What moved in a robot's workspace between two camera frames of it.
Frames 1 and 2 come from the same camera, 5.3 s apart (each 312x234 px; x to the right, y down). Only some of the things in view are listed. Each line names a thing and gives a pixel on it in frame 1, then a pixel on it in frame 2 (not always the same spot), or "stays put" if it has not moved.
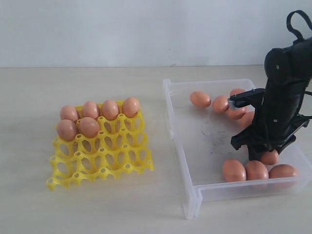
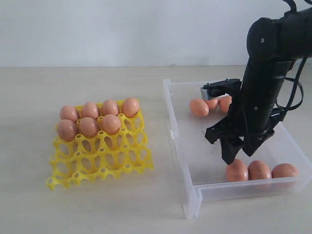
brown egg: [67, 129] stays put
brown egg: [270, 158] -> [111, 124]
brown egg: [68, 112] stays put
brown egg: [110, 109] stays put
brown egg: [200, 99] -> [199, 107]
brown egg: [89, 109] stays put
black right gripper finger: [256, 151] -> [229, 148]
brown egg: [131, 107] stays put
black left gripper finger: [244, 137] -> [218, 130]
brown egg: [256, 169] stays put
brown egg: [220, 104] -> [213, 104]
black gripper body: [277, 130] -> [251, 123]
